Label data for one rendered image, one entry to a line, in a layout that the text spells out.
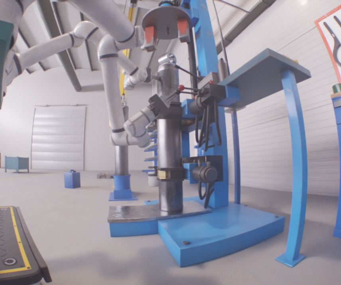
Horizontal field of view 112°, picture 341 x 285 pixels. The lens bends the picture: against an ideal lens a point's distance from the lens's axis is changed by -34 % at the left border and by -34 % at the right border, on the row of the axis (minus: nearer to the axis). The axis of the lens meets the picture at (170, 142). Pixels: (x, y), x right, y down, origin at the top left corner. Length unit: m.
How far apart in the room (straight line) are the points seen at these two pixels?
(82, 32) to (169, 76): 0.85
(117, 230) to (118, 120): 0.82
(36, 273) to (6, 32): 0.55
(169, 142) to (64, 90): 12.71
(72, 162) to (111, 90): 11.57
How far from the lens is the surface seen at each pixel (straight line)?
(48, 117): 13.48
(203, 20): 2.31
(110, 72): 0.99
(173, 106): 1.29
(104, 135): 12.25
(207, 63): 1.87
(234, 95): 1.10
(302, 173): 0.91
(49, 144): 13.09
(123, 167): 2.69
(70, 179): 3.97
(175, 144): 1.45
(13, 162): 8.84
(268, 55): 0.87
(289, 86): 0.98
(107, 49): 1.00
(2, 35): 0.50
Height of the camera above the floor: 0.57
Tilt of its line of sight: 6 degrees up
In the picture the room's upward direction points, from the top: 1 degrees counter-clockwise
